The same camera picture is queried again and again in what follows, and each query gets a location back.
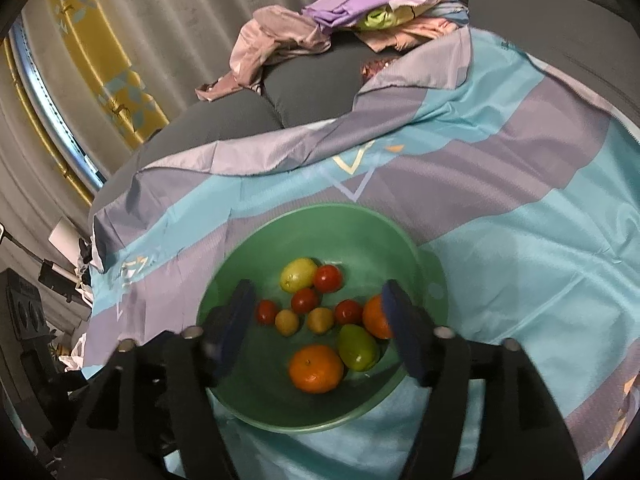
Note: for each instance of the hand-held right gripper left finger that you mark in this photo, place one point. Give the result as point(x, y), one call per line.
point(239, 320)

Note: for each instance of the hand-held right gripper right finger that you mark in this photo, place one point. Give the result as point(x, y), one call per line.
point(400, 330)

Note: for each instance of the green oval fruit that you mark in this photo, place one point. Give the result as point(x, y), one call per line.
point(356, 347)

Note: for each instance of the small tan round fruit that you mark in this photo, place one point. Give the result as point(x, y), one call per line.
point(320, 320)
point(287, 322)

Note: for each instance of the yellow oval fruit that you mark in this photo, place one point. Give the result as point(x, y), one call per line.
point(299, 274)

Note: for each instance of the green plastic bowl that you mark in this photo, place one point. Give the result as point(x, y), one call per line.
point(350, 240)

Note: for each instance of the small orange mandarin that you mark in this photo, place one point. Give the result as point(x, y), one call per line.
point(377, 316)

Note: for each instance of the black device on stand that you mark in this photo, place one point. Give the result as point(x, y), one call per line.
point(54, 277)

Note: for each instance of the white plastic bag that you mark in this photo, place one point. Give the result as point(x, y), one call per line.
point(75, 355)

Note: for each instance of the large orange mandarin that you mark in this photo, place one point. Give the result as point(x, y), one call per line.
point(316, 368)

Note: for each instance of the blue grey striped blanket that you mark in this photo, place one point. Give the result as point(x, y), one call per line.
point(500, 210)

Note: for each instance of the yellow patterned curtain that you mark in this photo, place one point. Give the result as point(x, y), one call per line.
point(90, 45)

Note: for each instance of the pink crumpled cloth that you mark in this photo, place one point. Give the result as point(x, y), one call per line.
point(265, 45)

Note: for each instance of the light pink garment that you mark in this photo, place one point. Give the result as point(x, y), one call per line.
point(425, 27)

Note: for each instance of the yellow-green garment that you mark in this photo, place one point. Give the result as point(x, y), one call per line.
point(380, 19)

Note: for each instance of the yellow window frame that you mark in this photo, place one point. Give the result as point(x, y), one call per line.
point(45, 125)

